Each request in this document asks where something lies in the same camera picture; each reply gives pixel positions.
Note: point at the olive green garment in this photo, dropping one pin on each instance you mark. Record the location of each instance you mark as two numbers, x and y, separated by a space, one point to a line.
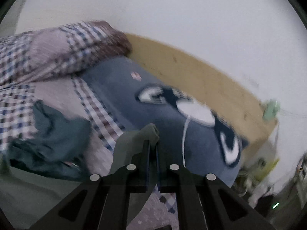
131 143

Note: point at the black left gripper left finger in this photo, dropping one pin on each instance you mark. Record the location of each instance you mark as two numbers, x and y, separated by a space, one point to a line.
101 204

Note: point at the checkered rolled quilt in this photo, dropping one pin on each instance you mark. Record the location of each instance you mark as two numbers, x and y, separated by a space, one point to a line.
54 52

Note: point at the blue cartoon face pillow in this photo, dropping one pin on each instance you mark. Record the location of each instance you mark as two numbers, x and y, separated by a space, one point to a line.
191 134

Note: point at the wooden bed headboard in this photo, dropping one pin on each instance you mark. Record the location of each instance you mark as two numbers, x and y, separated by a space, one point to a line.
208 85

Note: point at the checkered bed sheet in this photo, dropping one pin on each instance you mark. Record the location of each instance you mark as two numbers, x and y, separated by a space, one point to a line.
25 196

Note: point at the dark teal garment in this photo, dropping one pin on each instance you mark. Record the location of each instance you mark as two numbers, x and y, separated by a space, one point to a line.
56 149

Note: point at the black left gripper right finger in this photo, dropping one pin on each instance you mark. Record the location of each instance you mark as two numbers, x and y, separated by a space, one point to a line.
205 202

